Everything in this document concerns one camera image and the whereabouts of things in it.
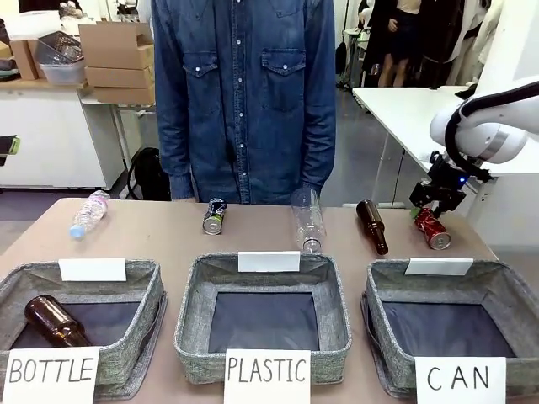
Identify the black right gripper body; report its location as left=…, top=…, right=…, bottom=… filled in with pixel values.
left=410, top=153, right=467, bottom=215

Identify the crushed red drink can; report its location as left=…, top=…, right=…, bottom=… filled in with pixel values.
left=413, top=207, right=453, bottom=250

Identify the brown glass bottle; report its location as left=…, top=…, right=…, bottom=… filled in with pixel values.
left=24, top=295, right=93, bottom=348
left=355, top=199, right=389, bottom=257

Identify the pink-label water bottle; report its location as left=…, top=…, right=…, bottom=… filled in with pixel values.
left=68, top=189, right=111, bottom=241

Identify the large clear plastic bottle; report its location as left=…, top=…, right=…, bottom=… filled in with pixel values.
left=290, top=187, right=324, bottom=254

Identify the black drink can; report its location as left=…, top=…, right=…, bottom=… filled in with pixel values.
left=202, top=198, right=228, bottom=236

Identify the denim person's right forearm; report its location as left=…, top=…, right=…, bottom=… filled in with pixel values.
left=156, top=113, right=199, bottom=202

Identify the denim person's left forearm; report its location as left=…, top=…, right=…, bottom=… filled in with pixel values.
left=299, top=113, right=338, bottom=197

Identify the small white CAN tent card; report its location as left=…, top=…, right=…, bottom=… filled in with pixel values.
left=403, top=257, right=474, bottom=277

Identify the grey fabric basket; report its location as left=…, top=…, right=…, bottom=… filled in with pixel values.
left=174, top=252, right=353, bottom=386
left=360, top=257, right=539, bottom=399
left=0, top=258, right=168, bottom=401

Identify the large white CAN sign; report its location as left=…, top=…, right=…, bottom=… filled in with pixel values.
left=414, top=356, right=507, bottom=404

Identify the white cabinet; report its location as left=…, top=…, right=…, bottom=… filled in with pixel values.
left=0, top=78, right=115, bottom=190

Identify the white table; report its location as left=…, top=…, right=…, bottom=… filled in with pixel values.
left=352, top=85, right=539, bottom=208

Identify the small cardboard box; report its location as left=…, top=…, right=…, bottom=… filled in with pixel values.
left=8, top=38, right=48, bottom=81

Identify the clear plastic tub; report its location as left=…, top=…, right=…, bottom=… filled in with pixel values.
left=40, top=61, right=88, bottom=85

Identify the clear plastic crate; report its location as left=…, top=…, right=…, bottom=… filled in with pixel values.
left=34, top=32, right=86, bottom=65

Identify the flat cardboard box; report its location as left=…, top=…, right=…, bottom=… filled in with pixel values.
left=90, top=85, right=157, bottom=105
left=85, top=66, right=156, bottom=89

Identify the bystander in dark clothes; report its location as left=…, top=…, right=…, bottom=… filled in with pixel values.
left=419, top=0, right=464, bottom=88

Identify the black backpack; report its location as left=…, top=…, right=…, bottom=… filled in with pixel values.
left=125, top=146, right=172, bottom=201

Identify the open cardboard box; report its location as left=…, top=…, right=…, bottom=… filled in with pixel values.
left=78, top=23, right=155, bottom=71

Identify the small white BOTTLE tent card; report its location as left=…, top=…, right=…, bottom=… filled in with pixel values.
left=57, top=258, right=127, bottom=282

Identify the bystander in white coat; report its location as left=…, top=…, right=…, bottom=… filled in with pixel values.
left=458, top=0, right=506, bottom=85

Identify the small white PLASTIC tent card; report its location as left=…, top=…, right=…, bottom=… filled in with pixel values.
left=237, top=251, right=302, bottom=274

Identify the bystander in black skirt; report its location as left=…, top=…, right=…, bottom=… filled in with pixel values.
left=361, top=0, right=423, bottom=88

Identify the person in denim shirt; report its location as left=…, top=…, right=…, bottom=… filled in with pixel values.
left=150, top=0, right=338, bottom=205

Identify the large white PLASTIC sign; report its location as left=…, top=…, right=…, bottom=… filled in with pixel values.
left=223, top=348, right=312, bottom=404

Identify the large white BOTTLE sign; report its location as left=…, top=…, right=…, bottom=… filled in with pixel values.
left=0, top=347, right=101, bottom=404

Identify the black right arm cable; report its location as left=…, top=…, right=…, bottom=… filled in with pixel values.
left=444, top=94, right=494, bottom=183

